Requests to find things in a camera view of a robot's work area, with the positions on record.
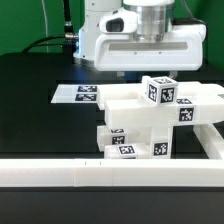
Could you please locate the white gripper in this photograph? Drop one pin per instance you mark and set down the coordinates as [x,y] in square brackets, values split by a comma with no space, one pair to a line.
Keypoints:
[181,49]

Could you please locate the white tagged cube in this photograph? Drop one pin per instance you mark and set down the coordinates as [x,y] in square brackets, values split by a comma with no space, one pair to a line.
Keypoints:
[162,90]

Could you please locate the white chair back frame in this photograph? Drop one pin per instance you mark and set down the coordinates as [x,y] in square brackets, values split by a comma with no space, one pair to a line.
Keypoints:
[126,107]

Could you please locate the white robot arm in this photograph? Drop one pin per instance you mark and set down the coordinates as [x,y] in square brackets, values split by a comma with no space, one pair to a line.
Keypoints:
[138,35]

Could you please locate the white U-shaped fence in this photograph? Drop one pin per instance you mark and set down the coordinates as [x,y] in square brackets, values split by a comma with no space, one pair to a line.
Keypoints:
[207,172]

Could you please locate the white fiducial marker plate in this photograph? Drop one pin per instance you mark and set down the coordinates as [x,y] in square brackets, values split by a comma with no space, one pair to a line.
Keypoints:
[71,93]

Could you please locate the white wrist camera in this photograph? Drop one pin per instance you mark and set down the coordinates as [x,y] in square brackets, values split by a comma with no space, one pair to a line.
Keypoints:
[119,21]

